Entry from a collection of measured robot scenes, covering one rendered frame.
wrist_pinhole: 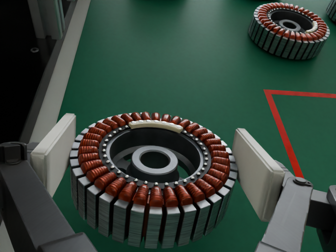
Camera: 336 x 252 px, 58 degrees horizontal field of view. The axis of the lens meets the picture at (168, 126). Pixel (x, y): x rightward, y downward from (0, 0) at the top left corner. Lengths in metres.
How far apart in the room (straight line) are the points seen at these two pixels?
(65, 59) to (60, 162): 0.25
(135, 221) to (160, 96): 0.21
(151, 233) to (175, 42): 0.32
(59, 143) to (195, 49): 0.30
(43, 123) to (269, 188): 0.24
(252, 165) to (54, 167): 0.11
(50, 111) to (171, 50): 0.18
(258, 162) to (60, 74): 0.28
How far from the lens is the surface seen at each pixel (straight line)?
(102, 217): 0.18
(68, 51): 0.43
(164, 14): 0.52
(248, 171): 0.19
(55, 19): 0.40
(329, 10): 0.64
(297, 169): 0.33
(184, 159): 0.23
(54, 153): 0.17
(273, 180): 0.16
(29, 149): 0.18
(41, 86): 0.35
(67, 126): 0.19
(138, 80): 0.37
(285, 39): 0.46
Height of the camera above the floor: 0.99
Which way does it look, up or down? 47 degrees down
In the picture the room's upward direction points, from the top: 10 degrees clockwise
